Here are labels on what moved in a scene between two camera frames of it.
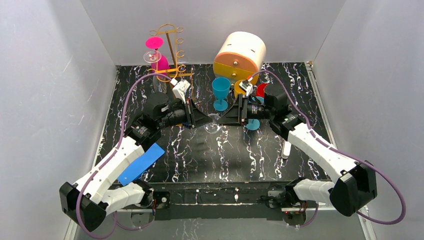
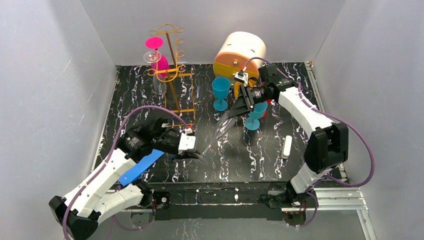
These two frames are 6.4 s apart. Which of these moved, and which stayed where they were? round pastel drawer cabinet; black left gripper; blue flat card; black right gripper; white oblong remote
Moved: black right gripper; black left gripper
Stayed: round pastel drawer cabinet; blue flat card; white oblong remote
